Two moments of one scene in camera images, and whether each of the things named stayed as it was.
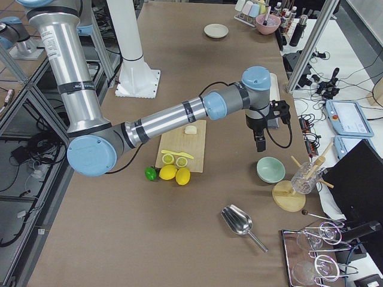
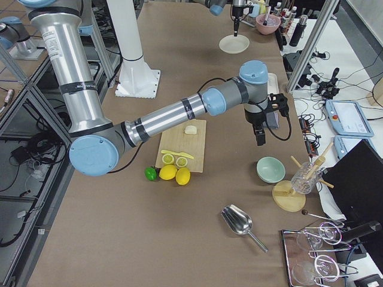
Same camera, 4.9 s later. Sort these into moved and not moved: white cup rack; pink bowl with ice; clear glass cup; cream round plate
Moved: cream round plate
Not moved: clear glass cup; pink bowl with ice; white cup rack
